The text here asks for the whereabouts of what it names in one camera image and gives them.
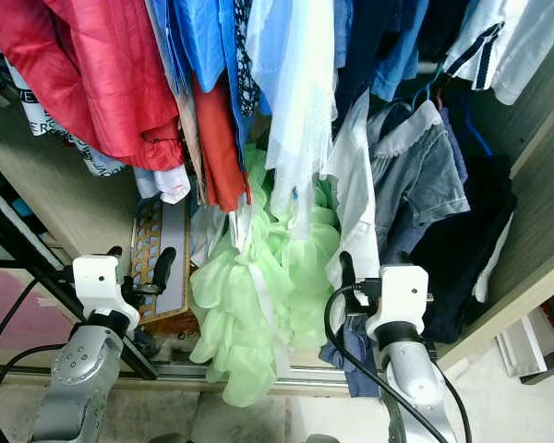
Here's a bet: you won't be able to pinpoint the patterned cardboard box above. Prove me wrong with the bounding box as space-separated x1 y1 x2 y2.
129 198 195 333

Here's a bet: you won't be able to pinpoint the crumpled blue denim garment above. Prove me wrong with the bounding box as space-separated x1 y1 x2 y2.
319 318 379 398

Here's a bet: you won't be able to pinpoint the white hanging shirt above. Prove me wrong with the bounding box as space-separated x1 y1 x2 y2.
323 92 381 305

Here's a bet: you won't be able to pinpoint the green ruffled dress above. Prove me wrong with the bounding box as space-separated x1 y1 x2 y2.
189 143 343 407

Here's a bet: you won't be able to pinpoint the white pink-trimmed garment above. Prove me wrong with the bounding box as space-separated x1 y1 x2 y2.
132 164 191 204

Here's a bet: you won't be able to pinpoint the metal sliding door track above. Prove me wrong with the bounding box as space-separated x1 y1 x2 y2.
0 360 379 387

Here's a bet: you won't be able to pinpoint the black-framed pink sliding door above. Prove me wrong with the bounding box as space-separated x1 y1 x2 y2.
0 152 158 379

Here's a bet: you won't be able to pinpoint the dark navy hanging garment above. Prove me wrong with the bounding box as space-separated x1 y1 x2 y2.
406 92 518 344

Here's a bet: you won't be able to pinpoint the grey denim shorts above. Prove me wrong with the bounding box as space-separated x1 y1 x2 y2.
369 100 472 269

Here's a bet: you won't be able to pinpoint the orange-red hanging garment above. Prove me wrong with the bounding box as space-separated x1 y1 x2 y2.
192 78 250 213

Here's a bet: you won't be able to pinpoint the white letter-print garment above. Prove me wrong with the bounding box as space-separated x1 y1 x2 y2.
0 55 130 176

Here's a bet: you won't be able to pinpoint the white drawer unit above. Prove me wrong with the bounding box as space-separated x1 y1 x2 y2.
494 309 554 377

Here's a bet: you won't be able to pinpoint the red shiny jacket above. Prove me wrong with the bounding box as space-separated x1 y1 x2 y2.
0 0 187 172

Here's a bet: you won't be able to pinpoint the pale blue sheer dress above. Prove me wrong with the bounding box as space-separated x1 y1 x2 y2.
245 0 343 241

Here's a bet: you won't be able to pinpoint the navy white-dotted garment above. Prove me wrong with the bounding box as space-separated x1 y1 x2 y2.
235 0 260 116

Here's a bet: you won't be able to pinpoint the blue denim jacket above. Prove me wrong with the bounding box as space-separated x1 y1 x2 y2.
332 0 440 102

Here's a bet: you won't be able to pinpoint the bright blue shirt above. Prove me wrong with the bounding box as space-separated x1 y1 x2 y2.
171 0 255 93

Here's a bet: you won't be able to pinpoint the white navy-striped shirt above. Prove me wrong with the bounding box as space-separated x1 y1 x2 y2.
443 0 554 104

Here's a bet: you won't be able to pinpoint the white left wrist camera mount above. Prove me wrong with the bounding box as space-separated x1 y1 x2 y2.
72 256 136 320

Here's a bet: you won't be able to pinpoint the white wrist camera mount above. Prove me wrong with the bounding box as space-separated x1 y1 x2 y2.
367 265 432 338
72 256 136 320

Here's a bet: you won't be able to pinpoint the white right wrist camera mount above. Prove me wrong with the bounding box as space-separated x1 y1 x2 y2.
367 265 432 338

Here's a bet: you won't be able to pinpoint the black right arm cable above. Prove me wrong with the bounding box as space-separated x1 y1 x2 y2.
323 284 472 443

